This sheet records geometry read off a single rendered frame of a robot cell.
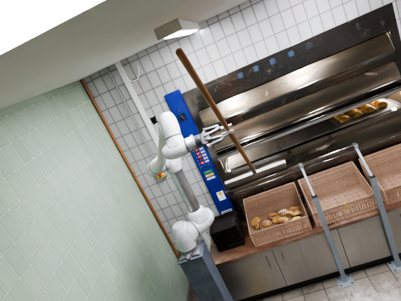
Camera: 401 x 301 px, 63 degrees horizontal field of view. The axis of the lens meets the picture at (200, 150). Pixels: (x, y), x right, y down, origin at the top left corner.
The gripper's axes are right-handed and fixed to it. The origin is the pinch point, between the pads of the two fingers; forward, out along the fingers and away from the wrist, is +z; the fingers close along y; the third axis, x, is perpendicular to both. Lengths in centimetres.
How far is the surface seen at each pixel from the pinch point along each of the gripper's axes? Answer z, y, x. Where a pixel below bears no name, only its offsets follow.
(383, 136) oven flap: 123, -5, -155
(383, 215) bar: 87, 64, -137
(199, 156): -47, -41, -123
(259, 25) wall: 49, -112, -65
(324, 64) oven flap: 91, -72, -102
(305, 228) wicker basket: 24, 54, -143
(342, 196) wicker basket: 68, 33, -171
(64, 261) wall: -121, 41, -3
